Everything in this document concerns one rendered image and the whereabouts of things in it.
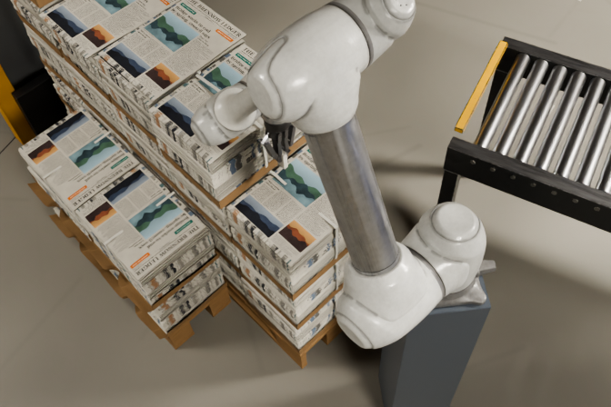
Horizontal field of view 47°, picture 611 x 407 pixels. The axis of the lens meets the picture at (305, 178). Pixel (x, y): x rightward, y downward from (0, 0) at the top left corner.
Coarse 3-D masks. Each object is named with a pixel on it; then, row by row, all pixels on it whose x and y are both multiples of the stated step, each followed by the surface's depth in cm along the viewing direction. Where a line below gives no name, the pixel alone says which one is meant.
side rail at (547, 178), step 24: (456, 144) 223; (456, 168) 229; (480, 168) 223; (504, 168) 218; (528, 168) 217; (504, 192) 227; (528, 192) 221; (552, 192) 214; (576, 192) 212; (600, 192) 211; (576, 216) 218; (600, 216) 213
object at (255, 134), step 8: (192, 80) 209; (200, 80) 209; (208, 80) 209; (216, 80) 208; (200, 88) 207; (208, 88) 207; (208, 96) 205; (256, 120) 199; (248, 128) 197; (256, 128) 198; (264, 128) 201; (256, 136) 201; (264, 136) 203; (256, 144) 202; (256, 152) 205; (264, 160) 210
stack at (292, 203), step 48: (96, 96) 244; (144, 144) 235; (192, 192) 226; (288, 192) 212; (240, 240) 220; (288, 240) 203; (336, 240) 211; (240, 288) 263; (288, 288) 212; (336, 288) 238; (288, 336) 250
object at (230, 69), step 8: (240, 48) 216; (248, 48) 216; (224, 56) 214; (232, 56) 214; (240, 56) 213; (248, 56) 213; (216, 64) 212; (224, 64) 212; (232, 64) 212; (240, 64) 212; (248, 64) 211; (208, 72) 210; (216, 72) 210; (224, 72) 210; (232, 72) 210; (240, 72) 210; (224, 80) 208; (232, 80) 208; (296, 128) 212; (296, 136) 215; (272, 144) 208
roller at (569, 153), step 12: (600, 84) 235; (588, 96) 233; (600, 96) 234; (588, 108) 230; (576, 120) 228; (588, 120) 227; (576, 132) 224; (576, 144) 222; (564, 156) 219; (576, 156) 221; (564, 168) 217
